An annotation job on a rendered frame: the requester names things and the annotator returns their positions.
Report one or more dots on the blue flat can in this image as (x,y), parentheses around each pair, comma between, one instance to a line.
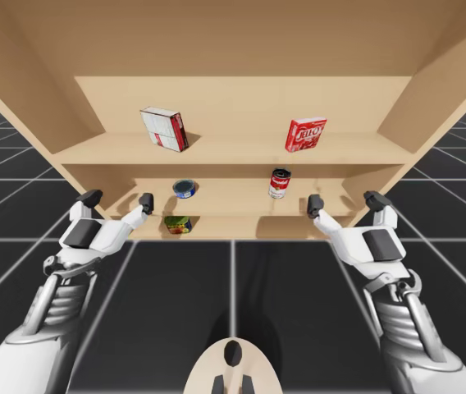
(184,189)

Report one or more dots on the tan robot part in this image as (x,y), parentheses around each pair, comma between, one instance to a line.
(233,366)

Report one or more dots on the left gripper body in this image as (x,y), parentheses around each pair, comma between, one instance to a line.
(89,236)

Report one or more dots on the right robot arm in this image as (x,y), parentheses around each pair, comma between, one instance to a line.
(411,328)

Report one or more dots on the red and white carton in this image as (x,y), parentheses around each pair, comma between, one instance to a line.
(164,129)

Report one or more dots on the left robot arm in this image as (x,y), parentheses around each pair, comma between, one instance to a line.
(40,324)

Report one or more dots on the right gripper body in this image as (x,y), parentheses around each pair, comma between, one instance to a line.
(370,244)

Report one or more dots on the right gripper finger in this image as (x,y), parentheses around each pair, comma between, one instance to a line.
(382,207)
(318,213)

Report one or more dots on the pale wooden shelf unit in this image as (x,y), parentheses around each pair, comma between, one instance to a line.
(233,98)

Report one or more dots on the red and white can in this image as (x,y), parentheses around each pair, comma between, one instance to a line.
(279,183)

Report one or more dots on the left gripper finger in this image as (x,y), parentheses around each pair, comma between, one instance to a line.
(139,210)
(85,204)

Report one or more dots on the green and blue rectangular can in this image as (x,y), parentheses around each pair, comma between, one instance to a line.
(177,225)

